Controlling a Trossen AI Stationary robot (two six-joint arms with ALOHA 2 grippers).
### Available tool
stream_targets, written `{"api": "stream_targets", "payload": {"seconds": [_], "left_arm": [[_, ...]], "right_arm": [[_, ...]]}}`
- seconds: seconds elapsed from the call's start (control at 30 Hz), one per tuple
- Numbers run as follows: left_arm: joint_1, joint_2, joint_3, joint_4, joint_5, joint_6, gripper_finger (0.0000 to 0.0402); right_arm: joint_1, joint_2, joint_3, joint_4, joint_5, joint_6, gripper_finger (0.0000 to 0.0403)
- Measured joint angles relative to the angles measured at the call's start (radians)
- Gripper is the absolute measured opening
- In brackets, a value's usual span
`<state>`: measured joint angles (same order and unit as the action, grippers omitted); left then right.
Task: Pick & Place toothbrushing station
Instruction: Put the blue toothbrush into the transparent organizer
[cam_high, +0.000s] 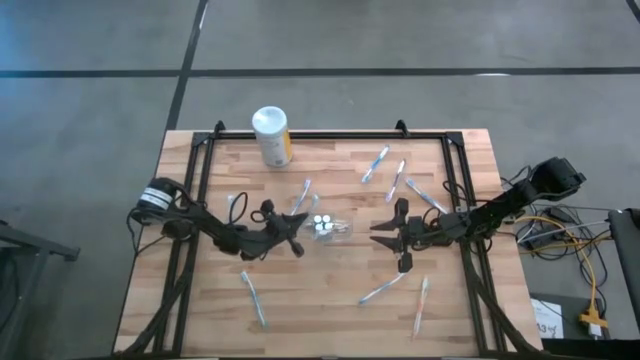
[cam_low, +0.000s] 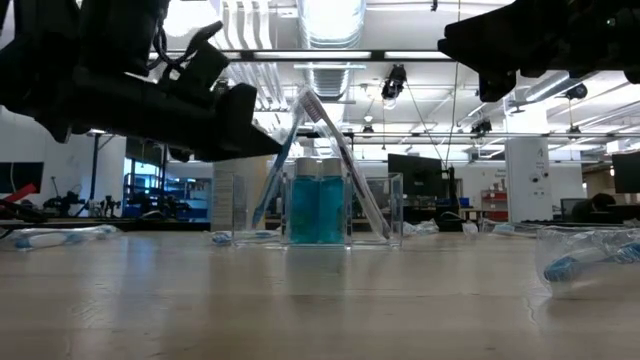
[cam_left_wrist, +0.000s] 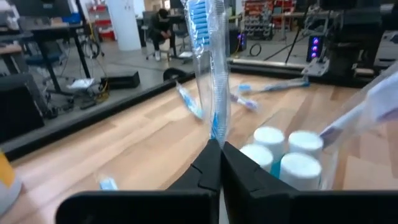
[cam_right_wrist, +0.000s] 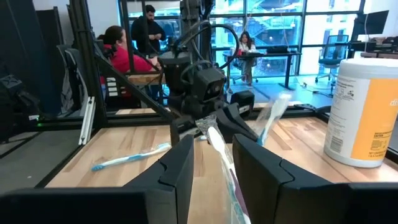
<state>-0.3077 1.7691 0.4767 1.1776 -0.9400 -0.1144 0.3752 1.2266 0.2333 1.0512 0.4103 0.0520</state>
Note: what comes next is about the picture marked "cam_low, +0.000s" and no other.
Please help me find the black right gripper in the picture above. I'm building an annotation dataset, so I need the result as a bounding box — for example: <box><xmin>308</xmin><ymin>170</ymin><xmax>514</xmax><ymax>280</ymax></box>
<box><xmin>437</xmin><ymin>0</ymin><xmax>616</xmax><ymax>104</ymax></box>

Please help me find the silver round ventilation duct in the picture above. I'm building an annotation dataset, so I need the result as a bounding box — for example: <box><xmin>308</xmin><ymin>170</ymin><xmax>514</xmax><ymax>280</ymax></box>
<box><xmin>295</xmin><ymin>0</ymin><xmax>369</xmax><ymax>100</ymax></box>

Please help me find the silver slanted ventilation duct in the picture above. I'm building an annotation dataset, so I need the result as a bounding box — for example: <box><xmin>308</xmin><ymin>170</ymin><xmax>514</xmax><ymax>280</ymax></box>
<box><xmin>522</xmin><ymin>69</ymin><xmax>571</xmax><ymax>104</ymax></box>

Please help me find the teal mouthwash bottle white cap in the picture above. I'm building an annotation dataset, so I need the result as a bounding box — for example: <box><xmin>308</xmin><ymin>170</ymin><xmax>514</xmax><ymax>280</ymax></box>
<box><xmin>318</xmin><ymin>157</ymin><xmax>347</xmax><ymax>246</ymax></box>
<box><xmin>288</xmin><ymin>157</ymin><xmax>321</xmax><ymax>246</ymax></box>

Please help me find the black robot equipment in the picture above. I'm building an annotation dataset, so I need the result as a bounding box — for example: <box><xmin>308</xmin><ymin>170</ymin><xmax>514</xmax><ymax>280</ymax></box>
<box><xmin>42</xmin><ymin>188</ymin><xmax>124</xmax><ymax>219</ymax></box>

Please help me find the dark wall screen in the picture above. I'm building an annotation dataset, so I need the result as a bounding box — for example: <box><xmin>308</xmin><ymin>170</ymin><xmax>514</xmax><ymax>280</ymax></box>
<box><xmin>0</xmin><ymin>161</ymin><xmax>46</xmax><ymax>195</ymax></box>

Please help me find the red angled object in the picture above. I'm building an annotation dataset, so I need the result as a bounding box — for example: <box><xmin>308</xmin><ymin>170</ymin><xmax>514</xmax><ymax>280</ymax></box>
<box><xmin>0</xmin><ymin>182</ymin><xmax>40</xmax><ymax>206</ymax></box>

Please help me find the black vertical pole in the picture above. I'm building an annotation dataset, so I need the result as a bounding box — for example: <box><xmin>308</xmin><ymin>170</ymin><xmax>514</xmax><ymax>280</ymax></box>
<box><xmin>88</xmin><ymin>133</ymin><xmax>102</xmax><ymax>217</ymax></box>

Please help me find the white yellow wipes canister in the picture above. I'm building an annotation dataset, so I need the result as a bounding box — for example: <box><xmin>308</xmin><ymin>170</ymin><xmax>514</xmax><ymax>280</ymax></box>
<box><xmin>210</xmin><ymin>154</ymin><xmax>274</xmax><ymax>235</ymax></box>

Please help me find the person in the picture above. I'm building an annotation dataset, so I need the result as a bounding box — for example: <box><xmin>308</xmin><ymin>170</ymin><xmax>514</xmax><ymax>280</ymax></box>
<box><xmin>571</xmin><ymin>192</ymin><xmax>620</xmax><ymax>224</ymax></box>

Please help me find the maroon toothbrush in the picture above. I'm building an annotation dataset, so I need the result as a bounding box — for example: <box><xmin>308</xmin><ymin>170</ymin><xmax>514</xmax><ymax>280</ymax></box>
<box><xmin>297</xmin><ymin>84</ymin><xmax>394</xmax><ymax>241</ymax></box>

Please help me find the black computer monitor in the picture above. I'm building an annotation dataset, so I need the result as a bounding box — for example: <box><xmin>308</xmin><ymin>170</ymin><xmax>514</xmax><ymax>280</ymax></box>
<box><xmin>610</xmin><ymin>151</ymin><xmax>640</xmax><ymax>195</ymax></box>
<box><xmin>387</xmin><ymin>152</ymin><xmax>445</xmax><ymax>197</ymax></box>

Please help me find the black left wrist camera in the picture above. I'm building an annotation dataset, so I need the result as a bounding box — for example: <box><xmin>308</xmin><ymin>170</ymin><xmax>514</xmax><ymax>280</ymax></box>
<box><xmin>167</xmin><ymin>20</ymin><xmax>232</xmax><ymax>96</ymax></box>

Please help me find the clear acrylic organizer holder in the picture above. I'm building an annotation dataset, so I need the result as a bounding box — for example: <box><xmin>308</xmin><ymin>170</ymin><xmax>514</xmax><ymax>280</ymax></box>
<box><xmin>231</xmin><ymin>171</ymin><xmax>405</xmax><ymax>250</ymax></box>

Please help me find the black rig crossbar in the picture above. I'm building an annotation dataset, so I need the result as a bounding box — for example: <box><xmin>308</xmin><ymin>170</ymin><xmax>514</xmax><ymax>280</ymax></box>
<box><xmin>149</xmin><ymin>48</ymin><xmax>454</xmax><ymax>64</ymax></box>

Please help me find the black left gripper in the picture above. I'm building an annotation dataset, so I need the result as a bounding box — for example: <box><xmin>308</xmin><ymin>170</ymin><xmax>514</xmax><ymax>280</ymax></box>
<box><xmin>68</xmin><ymin>66</ymin><xmax>284</xmax><ymax>163</ymax></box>

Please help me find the red shelf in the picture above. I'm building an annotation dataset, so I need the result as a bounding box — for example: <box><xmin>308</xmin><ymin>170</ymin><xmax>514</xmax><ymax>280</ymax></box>
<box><xmin>479</xmin><ymin>188</ymin><xmax>510</xmax><ymax>222</ymax></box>

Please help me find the white pillar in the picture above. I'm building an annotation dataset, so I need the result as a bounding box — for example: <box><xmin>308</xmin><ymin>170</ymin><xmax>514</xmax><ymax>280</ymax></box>
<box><xmin>503</xmin><ymin>137</ymin><xmax>552</xmax><ymax>224</ymax></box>

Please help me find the black ceiling camera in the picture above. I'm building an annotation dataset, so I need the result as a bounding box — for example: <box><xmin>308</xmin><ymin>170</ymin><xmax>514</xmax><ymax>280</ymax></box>
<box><xmin>468</xmin><ymin>117</ymin><xmax>495</xmax><ymax>138</ymax></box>
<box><xmin>380</xmin><ymin>63</ymin><xmax>409</xmax><ymax>101</ymax></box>
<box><xmin>565</xmin><ymin>82</ymin><xmax>590</xmax><ymax>101</ymax></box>

